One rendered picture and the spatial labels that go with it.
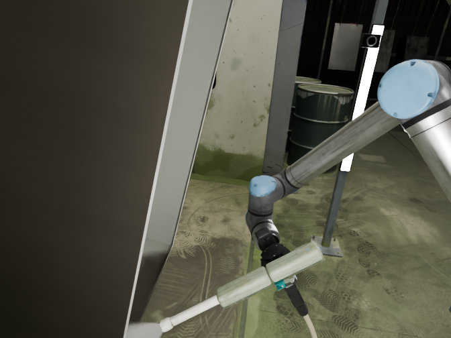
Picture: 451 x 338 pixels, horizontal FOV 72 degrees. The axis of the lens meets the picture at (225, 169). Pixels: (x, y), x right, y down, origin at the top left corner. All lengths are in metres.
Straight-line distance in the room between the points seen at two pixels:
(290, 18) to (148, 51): 2.21
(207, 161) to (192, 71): 1.90
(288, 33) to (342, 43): 4.97
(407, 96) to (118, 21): 0.57
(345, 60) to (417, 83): 6.85
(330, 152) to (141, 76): 0.67
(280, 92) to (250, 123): 0.37
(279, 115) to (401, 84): 2.06
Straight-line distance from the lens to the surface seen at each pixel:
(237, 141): 2.85
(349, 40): 7.65
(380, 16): 1.95
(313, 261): 0.89
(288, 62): 2.70
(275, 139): 2.82
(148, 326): 0.97
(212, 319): 1.71
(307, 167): 1.08
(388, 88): 0.77
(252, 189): 1.07
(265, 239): 0.95
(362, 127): 0.97
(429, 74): 0.75
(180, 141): 1.20
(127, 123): 0.58
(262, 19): 2.70
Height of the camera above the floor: 1.34
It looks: 24 degrees down
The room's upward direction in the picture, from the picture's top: 4 degrees clockwise
